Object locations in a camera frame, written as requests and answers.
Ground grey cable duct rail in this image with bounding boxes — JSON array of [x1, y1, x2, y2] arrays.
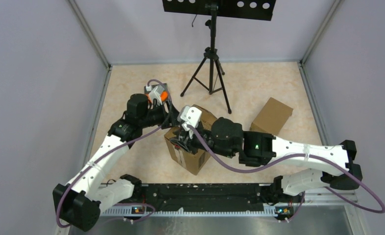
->
[[100, 206, 278, 217]]

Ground black perforated plate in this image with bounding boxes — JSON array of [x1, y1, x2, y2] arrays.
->
[[162, 0, 276, 21]]

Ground small cardboard box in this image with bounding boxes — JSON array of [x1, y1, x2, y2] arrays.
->
[[249, 97, 293, 136]]

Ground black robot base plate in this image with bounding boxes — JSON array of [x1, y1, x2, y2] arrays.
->
[[121, 183, 302, 212]]

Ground large cardboard box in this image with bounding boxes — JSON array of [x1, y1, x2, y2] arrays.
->
[[164, 104, 217, 175]]

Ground grey toy brick baseplate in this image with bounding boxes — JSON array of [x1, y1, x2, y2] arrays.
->
[[144, 83, 168, 94]]

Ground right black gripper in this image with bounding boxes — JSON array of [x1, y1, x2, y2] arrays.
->
[[170, 122, 236, 159]]

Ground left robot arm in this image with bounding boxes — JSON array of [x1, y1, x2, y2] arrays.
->
[[52, 92, 179, 232]]

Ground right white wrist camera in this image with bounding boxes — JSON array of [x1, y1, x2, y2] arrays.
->
[[177, 105, 202, 131]]

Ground orange curved toy piece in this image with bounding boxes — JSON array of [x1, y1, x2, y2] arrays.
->
[[148, 91, 168, 104]]

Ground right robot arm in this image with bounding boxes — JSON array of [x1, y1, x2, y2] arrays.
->
[[170, 117, 362, 202]]

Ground black tripod stand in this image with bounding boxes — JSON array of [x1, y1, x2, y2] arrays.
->
[[180, 0, 232, 114]]

